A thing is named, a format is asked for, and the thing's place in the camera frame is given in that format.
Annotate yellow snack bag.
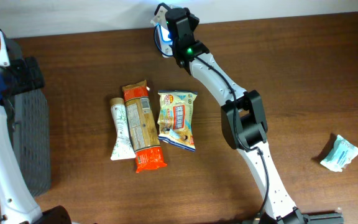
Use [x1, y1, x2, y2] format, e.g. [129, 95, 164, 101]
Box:
[157, 90, 198, 152]

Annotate orange noodle packet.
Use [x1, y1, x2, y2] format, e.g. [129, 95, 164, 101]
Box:
[122, 80, 167, 173]

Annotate white toothpaste tube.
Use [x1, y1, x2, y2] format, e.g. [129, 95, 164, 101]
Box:
[110, 98, 135, 161]

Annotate teal wet wipes packet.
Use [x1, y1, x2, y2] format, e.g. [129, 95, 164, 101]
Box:
[319, 134, 358, 172]

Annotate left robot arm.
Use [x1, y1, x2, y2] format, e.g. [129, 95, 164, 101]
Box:
[0, 29, 71, 223]

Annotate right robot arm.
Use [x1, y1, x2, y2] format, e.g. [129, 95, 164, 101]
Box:
[154, 3, 307, 223]

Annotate white barcode scanner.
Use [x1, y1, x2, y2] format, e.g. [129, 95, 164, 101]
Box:
[154, 24, 173, 58]

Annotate grey plastic mesh basket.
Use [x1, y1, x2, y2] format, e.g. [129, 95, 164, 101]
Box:
[4, 37, 52, 198]

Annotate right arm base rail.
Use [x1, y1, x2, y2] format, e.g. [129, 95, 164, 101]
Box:
[241, 212, 344, 224]

